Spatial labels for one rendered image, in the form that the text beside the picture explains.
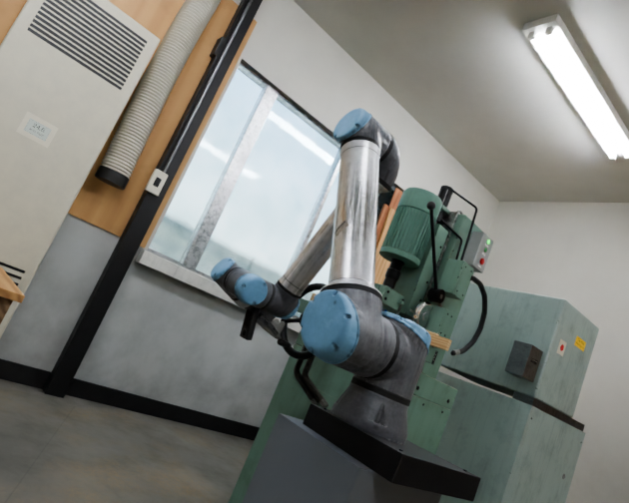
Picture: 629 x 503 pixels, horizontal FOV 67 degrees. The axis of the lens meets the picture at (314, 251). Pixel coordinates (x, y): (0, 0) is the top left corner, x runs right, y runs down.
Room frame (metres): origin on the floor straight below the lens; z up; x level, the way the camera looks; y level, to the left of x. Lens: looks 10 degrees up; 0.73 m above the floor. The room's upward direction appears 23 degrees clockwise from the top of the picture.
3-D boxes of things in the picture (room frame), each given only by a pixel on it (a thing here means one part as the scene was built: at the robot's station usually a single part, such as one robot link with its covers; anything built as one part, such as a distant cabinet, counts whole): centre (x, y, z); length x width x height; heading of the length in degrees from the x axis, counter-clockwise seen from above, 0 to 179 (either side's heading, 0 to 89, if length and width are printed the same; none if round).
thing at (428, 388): (2.05, -0.44, 0.76); 0.57 x 0.45 x 0.09; 129
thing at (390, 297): (1.99, -0.36, 1.03); 0.14 x 0.07 x 0.09; 129
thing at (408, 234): (1.98, -0.34, 1.35); 0.18 x 0.18 x 0.31
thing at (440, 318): (1.97, -0.58, 1.02); 0.09 x 0.07 x 0.12; 39
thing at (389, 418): (1.20, -0.28, 0.65); 0.19 x 0.19 x 0.10
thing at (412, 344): (1.20, -0.28, 0.79); 0.17 x 0.15 x 0.18; 128
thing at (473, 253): (2.07, -0.68, 1.40); 0.10 x 0.06 x 0.16; 129
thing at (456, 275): (2.00, -0.60, 1.22); 0.09 x 0.08 x 0.15; 129
